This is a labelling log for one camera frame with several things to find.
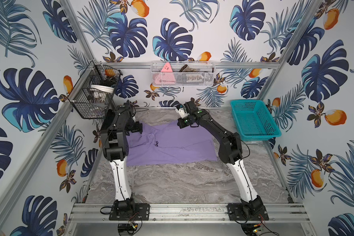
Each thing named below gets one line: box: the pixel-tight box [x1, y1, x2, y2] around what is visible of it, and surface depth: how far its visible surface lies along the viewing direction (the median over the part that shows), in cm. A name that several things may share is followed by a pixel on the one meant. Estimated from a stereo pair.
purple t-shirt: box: [126, 120, 218, 167], surface depth 98 cm
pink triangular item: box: [153, 61, 177, 85], surface depth 92 cm
